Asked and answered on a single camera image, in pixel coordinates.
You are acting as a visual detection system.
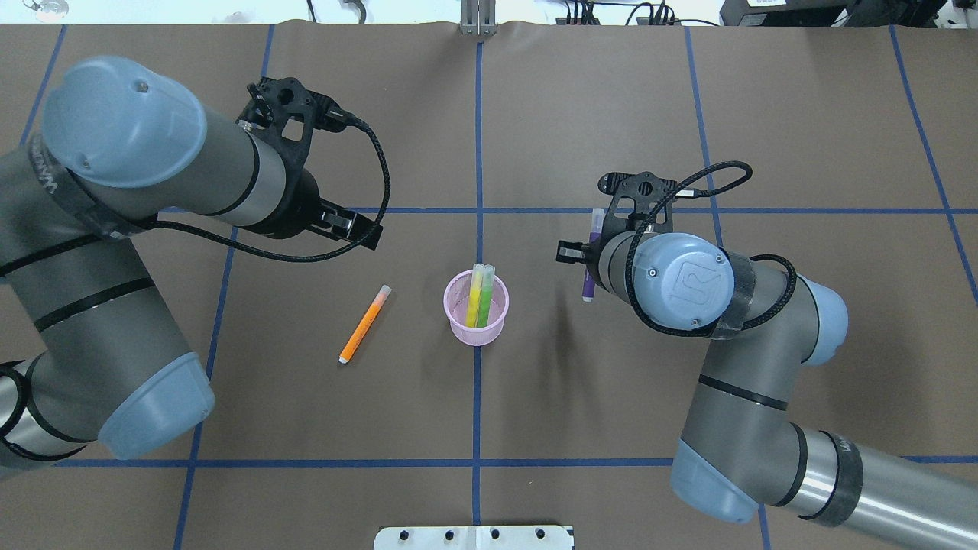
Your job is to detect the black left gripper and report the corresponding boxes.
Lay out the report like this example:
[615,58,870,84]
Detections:
[248,168,382,251]

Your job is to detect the purple highlighter pen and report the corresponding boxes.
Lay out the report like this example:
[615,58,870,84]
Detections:
[581,208,606,303]

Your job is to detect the green highlighter pen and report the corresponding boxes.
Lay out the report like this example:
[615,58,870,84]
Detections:
[475,264,495,328]

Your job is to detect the orange highlighter pen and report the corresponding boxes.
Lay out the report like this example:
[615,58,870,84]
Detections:
[338,285,393,364]

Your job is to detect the yellow highlighter pen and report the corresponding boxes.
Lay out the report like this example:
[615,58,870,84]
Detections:
[465,264,484,328]

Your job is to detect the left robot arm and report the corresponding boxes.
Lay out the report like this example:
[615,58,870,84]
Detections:
[2,56,391,478]

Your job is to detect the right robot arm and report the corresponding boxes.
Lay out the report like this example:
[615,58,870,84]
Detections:
[556,232,977,549]

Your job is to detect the pink mesh pen holder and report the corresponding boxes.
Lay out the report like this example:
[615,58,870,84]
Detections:
[442,264,510,347]

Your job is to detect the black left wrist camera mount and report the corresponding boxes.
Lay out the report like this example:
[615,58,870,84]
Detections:
[235,77,359,170]

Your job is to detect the aluminium frame post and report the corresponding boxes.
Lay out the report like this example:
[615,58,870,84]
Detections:
[458,0,498,37]

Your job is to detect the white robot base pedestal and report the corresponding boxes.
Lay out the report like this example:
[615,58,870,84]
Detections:
[373,525,576,549]

